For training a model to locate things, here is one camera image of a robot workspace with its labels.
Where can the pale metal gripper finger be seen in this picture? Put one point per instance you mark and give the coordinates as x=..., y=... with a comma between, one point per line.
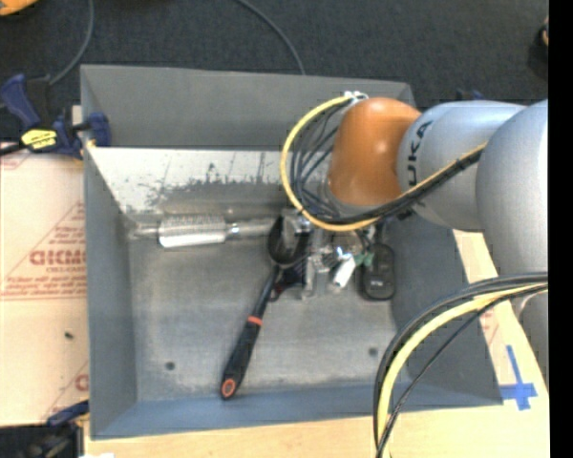
x=308, y=282
x=324, y=280

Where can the black rounded case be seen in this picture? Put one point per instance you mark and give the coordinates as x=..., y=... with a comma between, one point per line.
x=378, y=282

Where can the grey metal bin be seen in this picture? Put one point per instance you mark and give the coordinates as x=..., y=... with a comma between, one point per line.
x=196, y=303

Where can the silver metal kitchen tool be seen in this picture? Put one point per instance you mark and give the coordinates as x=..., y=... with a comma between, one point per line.
x=191, y=234

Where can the brown cardboard board red print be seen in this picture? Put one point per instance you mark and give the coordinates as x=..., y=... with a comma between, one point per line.
x=38, y=303

